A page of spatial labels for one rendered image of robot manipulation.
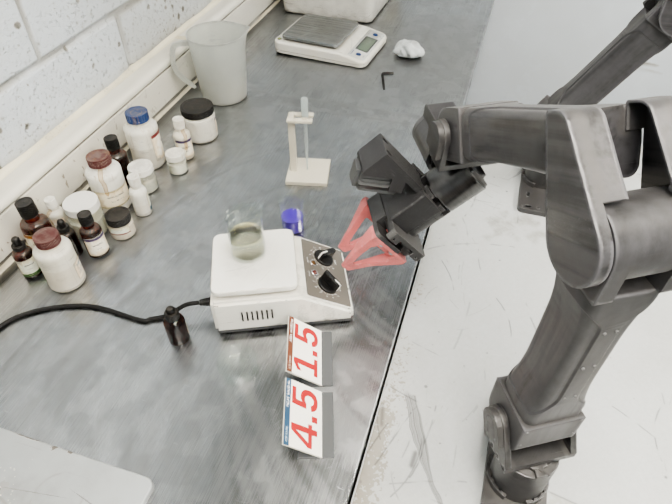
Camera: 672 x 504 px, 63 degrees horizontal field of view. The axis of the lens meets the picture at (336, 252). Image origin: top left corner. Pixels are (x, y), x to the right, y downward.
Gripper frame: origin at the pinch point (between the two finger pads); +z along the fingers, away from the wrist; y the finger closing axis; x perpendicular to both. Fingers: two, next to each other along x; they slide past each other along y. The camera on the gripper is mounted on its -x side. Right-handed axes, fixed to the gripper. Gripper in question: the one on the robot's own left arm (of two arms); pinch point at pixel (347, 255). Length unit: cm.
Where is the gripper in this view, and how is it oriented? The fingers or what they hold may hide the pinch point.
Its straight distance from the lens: 73.4
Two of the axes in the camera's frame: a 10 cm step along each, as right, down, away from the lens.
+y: 1.2, 7.0, -7.1
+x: 6.5, 4.9, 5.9
